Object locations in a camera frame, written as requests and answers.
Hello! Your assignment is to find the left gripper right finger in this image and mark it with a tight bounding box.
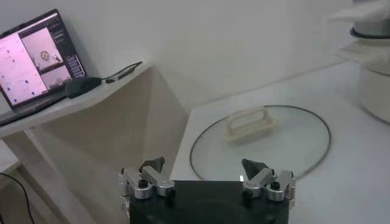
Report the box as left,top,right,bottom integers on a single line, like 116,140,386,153
240,158,296,202

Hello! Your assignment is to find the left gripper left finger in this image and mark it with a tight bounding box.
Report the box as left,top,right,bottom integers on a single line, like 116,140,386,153
118,156,177,200

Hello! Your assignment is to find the glass lid with cream handle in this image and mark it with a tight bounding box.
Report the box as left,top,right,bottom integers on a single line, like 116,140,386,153
189,105,332,182

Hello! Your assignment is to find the white side table with mouse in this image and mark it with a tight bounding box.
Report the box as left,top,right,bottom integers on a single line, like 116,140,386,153
0,60,155,224

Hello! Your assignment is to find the black computer mouse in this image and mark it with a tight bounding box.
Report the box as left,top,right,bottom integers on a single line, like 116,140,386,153
65,76,103,99

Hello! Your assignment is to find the black laptop with keyboard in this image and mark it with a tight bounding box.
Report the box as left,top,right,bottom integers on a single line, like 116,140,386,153
0,8,88,127

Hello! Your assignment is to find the black usb cable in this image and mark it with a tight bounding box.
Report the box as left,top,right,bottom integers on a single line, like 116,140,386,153
115,60,143,77

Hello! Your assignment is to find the black floor cable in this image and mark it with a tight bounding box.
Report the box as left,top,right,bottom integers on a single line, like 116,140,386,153
0,172,36,224

